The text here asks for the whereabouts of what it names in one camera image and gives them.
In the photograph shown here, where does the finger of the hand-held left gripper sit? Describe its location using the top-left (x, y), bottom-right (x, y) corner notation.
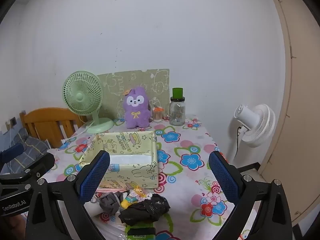
top-left (0, 144), bottom-right (25, 167)
top-left (0, 153), bottom-right (55, 184)

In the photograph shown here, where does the purple plush toy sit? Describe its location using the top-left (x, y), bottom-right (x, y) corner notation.
top-left (123, 86), bottom-right (152, 129)

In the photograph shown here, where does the wooden headboard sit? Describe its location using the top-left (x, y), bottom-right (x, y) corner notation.
top-left (19, 107), bottom-right (88, 149)

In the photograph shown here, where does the white fan cable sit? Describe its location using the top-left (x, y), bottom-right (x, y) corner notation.
top-left (60, 120), bottom-right (94, 144)

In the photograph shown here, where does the green desk fan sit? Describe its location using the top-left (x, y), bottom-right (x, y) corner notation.
top-left (62, 71), bottom-right (115, 134)

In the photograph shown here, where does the grey plaid pillow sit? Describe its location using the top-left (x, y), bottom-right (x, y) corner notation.
top-left (0, 129), bottom-right (50, 174)

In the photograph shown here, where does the green black packet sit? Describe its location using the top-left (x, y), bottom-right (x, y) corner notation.
top-left (126, 226), bottom-right (157, 240)

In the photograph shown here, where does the grey drawstring pouch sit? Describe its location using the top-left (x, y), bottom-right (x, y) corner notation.
top-left (99, 191), bottom-right (124, 215)

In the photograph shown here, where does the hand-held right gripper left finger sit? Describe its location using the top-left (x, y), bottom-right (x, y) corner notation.
top-left (25, 150), bottom-right (111, 240)

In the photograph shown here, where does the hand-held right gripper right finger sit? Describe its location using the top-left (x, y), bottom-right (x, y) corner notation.
top-left (209, 151), bottom-right (293, 240)

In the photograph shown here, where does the green elephant pattern mat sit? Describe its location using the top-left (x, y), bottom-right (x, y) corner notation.
top-left (97, 69), bottom-right (170, 119)

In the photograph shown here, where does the beige door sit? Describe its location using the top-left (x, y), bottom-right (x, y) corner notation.
top-left (257, 0), bottom-right (320, 230)

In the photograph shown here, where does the floral tablecloth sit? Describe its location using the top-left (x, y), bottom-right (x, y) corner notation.
top-left (37, 116), bottom-right (258, 240)

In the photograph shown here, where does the glass jar with green lid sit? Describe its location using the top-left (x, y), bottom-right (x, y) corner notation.
top-left (165, 87), bottom-right (186, 126)

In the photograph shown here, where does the white standing fan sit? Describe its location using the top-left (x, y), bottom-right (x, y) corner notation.
top-left (226, 104), bottom-right (276, 165)

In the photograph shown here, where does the cotton swab container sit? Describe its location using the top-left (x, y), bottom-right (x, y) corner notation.
top-left (152, 107), bottom-right (164, 122)

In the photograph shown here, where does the small cartoon packet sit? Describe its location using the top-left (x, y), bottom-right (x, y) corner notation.
top-left (132, 186), bottom-right (153, 200)

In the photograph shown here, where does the clear plastic bag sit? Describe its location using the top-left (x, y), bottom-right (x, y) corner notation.
top-left (92, 212), bottom-right (130, 240)

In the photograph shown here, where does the yellow-green cartoon printed box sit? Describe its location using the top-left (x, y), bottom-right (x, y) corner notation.
top-left (79, 131), bottom-right (160, 189)

